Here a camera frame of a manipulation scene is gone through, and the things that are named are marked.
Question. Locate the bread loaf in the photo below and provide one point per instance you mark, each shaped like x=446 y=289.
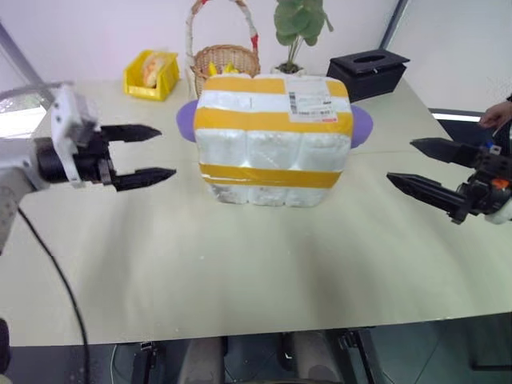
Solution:
x=154 y=68

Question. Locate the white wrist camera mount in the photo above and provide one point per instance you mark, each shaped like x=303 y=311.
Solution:
x=502 y=214
x=64 y=120

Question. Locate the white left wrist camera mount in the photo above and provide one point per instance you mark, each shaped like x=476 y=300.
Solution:
x=64 y=120

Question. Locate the purple round plate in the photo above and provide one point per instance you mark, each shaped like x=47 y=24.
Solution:
x=185 y=122

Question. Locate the yellow plastic bin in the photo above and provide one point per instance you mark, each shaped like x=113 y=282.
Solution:
x=136 y=86

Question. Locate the grey metal frame bar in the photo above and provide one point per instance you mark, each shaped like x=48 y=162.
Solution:
x=24 y=57

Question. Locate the green potted plant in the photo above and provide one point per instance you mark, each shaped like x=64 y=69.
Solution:
x=298 y=24

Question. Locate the black tissue box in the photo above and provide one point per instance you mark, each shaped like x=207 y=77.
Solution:
x=368 y=74

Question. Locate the person's bare hand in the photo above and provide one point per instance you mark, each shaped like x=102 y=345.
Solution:
x=498 y=116

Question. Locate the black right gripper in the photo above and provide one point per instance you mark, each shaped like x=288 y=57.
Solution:
x=488 y=184

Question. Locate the white package with yellow tape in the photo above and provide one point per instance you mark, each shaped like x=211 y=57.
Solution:
x=264 y=140

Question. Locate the yellow bananas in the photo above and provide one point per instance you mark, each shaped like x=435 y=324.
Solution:
x=218 y=69

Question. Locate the black table frame bar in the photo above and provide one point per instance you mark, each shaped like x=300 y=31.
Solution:
x=362 y=356
x=150 y=360

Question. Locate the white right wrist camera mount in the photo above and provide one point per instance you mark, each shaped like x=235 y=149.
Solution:
x=502 y=214

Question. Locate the white foam box yellow tape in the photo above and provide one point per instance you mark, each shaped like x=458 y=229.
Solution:
x=272 y=196

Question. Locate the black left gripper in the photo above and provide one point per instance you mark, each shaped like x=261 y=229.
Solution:
x=92 y=164

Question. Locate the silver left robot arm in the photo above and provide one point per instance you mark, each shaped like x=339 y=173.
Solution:
x=16 y=164

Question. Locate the dark rounded shape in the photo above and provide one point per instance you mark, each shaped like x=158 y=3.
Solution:
x=4 y=348

